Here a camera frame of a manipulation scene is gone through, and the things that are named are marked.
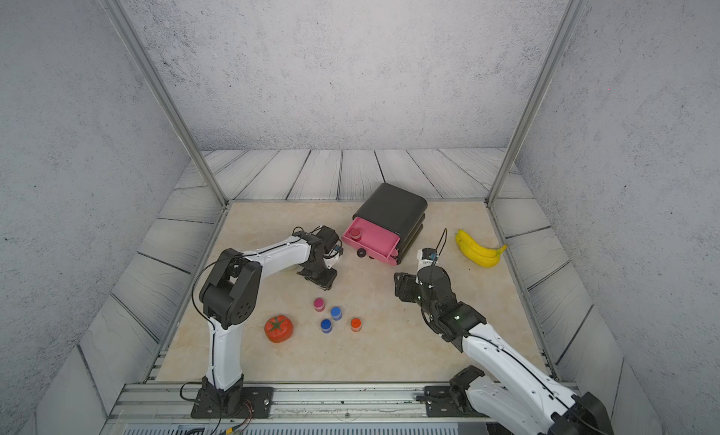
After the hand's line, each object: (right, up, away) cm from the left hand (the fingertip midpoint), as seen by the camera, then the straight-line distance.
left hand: (330, 285), depth 96 cm
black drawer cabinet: (+23, +25, -1) cm, 34 cm away
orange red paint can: (+9, -9, -12) cm, 17 cm away
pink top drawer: (+14, +15, -5) cm, 22 cm away
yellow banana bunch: (+51, +10, +3) cm, 52 cm away
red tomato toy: (-13, -9, -15) cm, 22 cm away
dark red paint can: (+9, +17, -5) cm, 20 cm away
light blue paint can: (+3, -7, -9) cm, 12 cm away
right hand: (+23, +6, -16) cm, 29 cm away
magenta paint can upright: (-3, -5, -7) cm, 9 cm away
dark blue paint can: (0, -10, -11) cm, 15 cm away
